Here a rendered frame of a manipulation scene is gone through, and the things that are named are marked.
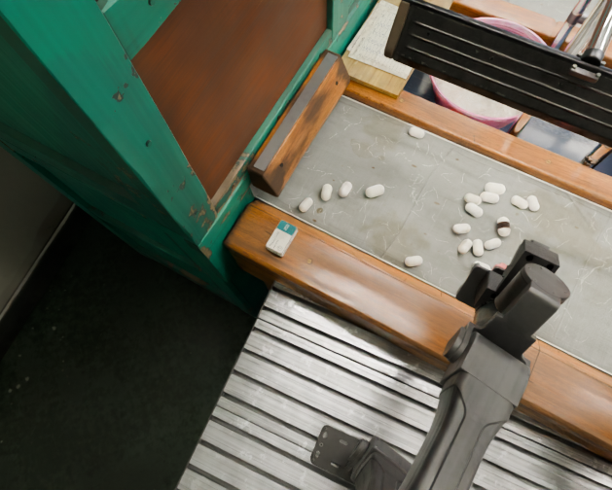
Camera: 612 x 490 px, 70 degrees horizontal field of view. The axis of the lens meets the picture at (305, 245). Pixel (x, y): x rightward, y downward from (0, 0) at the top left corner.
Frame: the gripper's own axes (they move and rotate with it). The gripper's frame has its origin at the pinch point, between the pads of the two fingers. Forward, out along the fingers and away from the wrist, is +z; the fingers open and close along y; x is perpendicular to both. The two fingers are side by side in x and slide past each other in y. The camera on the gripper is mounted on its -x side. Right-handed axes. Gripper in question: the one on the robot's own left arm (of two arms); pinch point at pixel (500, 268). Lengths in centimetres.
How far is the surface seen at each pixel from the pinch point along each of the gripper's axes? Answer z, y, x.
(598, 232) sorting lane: 23.4, -16.2, -4.2
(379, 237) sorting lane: 7.7, 19.8, 8.9
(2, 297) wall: 3, 123, 89
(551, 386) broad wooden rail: -2.4, -16.6, 14.2
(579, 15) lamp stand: 43, 5, -36
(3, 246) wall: 6, 124, 70
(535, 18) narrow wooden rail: 53, 12, -33
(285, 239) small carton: -3.0, 34.6, 12.1
